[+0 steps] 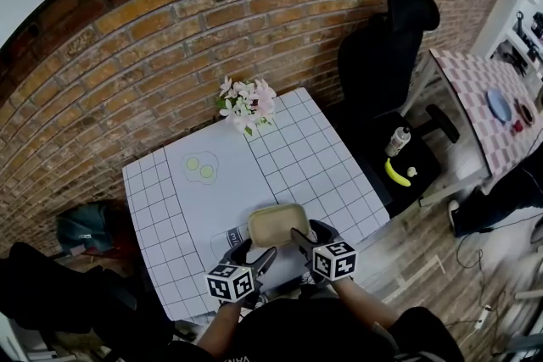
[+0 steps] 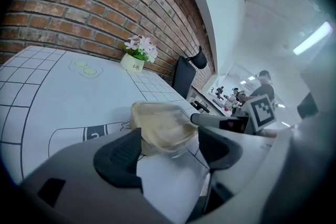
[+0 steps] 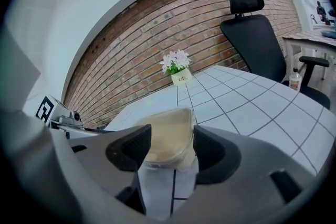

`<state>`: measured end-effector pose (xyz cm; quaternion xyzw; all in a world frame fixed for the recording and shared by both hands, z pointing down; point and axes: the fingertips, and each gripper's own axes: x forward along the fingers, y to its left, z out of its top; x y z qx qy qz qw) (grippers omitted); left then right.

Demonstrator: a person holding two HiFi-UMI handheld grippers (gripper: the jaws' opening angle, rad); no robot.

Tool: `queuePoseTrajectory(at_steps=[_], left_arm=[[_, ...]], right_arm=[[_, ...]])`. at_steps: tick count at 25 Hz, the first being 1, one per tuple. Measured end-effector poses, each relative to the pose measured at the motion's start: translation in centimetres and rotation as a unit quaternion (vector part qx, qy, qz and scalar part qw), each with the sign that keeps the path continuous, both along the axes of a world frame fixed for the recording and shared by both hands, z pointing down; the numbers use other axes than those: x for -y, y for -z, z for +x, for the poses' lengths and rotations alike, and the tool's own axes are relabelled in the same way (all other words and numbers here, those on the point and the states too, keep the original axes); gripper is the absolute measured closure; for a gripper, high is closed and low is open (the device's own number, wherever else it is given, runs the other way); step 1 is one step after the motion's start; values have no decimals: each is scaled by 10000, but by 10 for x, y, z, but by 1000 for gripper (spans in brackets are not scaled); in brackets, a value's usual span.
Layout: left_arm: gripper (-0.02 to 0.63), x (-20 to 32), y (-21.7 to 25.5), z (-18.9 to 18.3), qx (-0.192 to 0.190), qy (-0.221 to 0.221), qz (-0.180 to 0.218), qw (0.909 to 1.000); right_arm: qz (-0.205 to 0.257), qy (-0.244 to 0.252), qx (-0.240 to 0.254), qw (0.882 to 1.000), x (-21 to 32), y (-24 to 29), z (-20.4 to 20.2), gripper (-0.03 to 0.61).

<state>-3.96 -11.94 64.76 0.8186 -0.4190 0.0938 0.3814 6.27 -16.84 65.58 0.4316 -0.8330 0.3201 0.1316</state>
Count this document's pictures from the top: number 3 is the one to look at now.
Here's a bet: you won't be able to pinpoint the white bottle with red label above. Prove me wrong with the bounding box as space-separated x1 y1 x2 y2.
288 72 303 91

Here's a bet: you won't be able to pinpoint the beige rectangular tray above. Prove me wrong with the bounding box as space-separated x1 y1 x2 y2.
141 110 196 174

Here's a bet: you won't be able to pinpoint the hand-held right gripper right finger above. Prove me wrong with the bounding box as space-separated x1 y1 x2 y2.
170 125 324 224

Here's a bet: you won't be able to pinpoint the clear plastic food container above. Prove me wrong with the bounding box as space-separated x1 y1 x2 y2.
133 106 196 166

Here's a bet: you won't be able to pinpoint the red checkered tablecloth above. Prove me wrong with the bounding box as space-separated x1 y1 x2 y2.
282 30 336 48

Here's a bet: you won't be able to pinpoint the white table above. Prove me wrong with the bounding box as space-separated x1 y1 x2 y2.
282 38 336 81

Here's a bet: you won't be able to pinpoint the pink flowers in white pot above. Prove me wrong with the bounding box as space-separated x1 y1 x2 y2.
159 49 193 87

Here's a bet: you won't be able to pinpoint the white grid tablecloth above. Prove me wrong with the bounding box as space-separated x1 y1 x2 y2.
104 65 336 218

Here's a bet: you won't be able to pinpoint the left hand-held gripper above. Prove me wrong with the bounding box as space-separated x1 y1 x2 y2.
35 94 113 140

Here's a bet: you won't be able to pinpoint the black mesh office chair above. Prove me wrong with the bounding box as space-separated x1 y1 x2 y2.
219 0 331 111

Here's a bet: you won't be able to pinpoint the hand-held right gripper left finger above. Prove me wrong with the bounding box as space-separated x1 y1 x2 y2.
48 124 153 224

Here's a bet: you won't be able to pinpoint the blue plate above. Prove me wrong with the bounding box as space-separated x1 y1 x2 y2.
320 29 336 39

